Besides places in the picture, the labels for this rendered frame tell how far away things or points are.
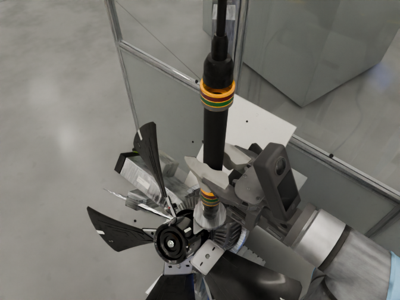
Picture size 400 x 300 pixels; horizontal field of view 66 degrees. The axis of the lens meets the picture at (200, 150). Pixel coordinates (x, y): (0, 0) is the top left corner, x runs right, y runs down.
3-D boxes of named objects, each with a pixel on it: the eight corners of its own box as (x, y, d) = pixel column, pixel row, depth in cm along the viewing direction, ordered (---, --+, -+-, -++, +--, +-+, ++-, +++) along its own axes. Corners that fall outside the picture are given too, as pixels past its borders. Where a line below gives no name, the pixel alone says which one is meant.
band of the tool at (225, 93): (201, 89, 41) (201, 72, 39) (233, 91, 41) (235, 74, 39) (198, 112, 39) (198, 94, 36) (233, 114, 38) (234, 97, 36)
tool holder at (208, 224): (196, 191, 70) (195, 167, 62) (227, 194, 70) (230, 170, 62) (191, 228, 65) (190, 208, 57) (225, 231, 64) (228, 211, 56)
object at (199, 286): (196, 275, 117) (199, 259, 116) (209, 282, 114) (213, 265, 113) (185, 285, 110) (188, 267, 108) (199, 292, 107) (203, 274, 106)
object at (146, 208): (179, 224, 102) (105, 191, 119) (180, 218, 102) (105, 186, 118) (175, 225, 101) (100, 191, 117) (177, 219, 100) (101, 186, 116)
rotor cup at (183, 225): (191, 262, 98) (168, 280, 87) (165, 225, 102) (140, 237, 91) (221, 237, 92) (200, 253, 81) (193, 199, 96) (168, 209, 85)
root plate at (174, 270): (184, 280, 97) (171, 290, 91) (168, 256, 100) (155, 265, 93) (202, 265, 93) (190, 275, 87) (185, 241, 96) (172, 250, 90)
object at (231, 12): (213, 24, 104) (213, -1, 97) (233, 25, 104) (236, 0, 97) (211, 41, 98) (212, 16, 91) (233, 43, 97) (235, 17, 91)
